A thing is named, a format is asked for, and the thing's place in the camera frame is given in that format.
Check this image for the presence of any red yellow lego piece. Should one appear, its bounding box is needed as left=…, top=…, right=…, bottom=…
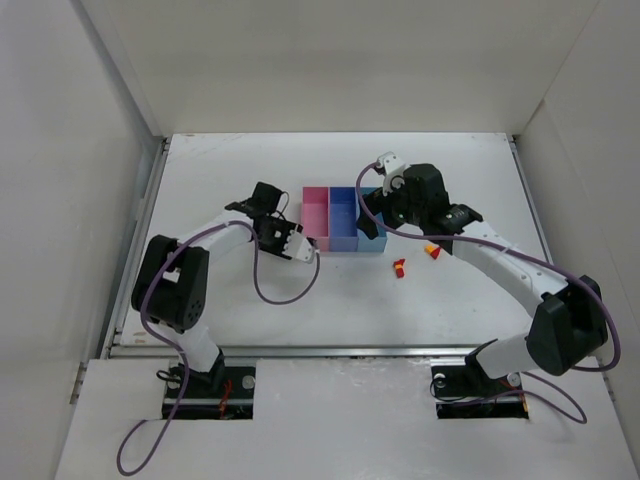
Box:
left=393, top=258, right=406, bottom=278

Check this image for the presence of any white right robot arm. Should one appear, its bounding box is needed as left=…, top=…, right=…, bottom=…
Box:
left=356, top=153, right=619, bottom=397

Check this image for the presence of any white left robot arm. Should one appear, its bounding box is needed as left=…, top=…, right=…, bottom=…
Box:
left=131, top=182, right=316, bottom=398

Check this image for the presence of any pink bin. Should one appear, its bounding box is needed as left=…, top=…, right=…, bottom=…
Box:
left=301, top=186, right=329, bottom=252

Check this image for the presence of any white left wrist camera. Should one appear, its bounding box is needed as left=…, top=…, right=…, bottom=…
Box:
left=282, top=230, right=317, bottom=264

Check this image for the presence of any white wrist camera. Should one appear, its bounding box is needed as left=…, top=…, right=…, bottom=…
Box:
left=282, top=230, right=317, bottom=264
left=374, top=151, right=408, bottom=196

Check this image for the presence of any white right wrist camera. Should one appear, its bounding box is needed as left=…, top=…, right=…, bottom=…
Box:
left=374, top=151, right=408, bottom=196

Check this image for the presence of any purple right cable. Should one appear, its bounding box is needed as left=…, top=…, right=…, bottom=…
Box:
left=355, top=160, right=624, bottom=425

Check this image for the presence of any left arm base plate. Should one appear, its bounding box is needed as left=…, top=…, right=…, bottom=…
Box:
left=156, top=364, right=257, bottom=421

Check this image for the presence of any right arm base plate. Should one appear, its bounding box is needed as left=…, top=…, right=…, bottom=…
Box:
left=429, top=365, right=529, bottom=420

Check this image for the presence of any aluminium rail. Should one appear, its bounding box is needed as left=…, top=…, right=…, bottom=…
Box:
left=103, top=344, right=475, bottom=359

